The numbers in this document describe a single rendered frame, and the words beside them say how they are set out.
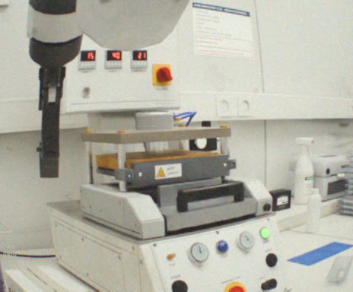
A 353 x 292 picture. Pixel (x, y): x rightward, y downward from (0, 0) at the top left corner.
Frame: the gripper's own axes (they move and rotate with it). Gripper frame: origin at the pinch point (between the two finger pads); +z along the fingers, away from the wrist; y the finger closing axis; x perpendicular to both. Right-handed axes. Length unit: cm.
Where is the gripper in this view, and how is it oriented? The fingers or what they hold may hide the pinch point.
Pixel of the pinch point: (47, 135)
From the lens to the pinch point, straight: 75.6
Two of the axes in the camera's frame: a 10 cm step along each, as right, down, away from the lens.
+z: -2.1, 6.5, 7.3
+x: 9.6, -0.2, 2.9
